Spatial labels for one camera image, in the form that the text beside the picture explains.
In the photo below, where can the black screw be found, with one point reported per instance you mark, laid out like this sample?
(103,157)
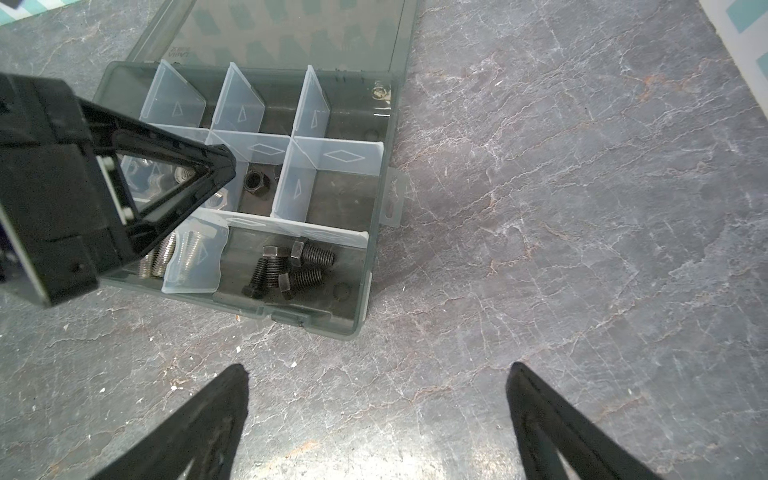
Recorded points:
(276,258)
(257,286)
(297,280)
(304,252)

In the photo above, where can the silver bolt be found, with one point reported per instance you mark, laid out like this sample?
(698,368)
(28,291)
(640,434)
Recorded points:
(191,250)
(164,253)
(146,265)

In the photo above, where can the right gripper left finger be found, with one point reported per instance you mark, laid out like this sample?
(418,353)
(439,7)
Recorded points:
(198,441)

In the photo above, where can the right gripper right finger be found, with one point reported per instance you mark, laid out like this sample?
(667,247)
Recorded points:
(550,432)

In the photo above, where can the grey plastic organizer box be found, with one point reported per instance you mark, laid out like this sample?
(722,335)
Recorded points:
(306,92)

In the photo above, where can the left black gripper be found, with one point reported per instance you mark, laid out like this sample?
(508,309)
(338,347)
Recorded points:
(48,192)

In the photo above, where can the silver hex nut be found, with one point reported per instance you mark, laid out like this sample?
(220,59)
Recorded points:
(182,175)

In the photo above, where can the dark ring washer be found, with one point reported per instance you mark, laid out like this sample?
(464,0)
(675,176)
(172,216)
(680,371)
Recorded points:
(257,183)

